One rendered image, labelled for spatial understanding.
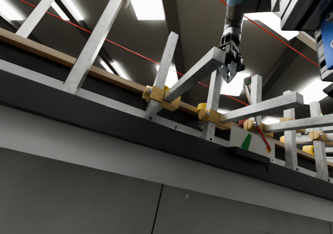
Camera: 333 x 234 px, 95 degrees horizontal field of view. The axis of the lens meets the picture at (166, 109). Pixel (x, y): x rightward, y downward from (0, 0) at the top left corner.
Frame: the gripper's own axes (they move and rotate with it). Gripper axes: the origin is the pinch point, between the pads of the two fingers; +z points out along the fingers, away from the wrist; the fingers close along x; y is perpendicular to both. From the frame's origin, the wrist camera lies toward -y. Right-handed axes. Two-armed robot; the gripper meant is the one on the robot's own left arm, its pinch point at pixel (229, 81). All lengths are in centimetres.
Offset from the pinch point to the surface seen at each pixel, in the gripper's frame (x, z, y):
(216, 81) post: -6.3, -2.1, -0.6
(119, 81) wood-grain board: -36.2, 7.4, 29.4
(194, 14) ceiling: -138, -249, -89
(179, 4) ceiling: -149, -249, -57
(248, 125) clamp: 0.3, 11.4, -21.1
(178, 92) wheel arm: -4.4, 16.0, 21.6
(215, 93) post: -6.2, 3.8, -0.9
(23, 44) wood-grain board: -51, 8, 64
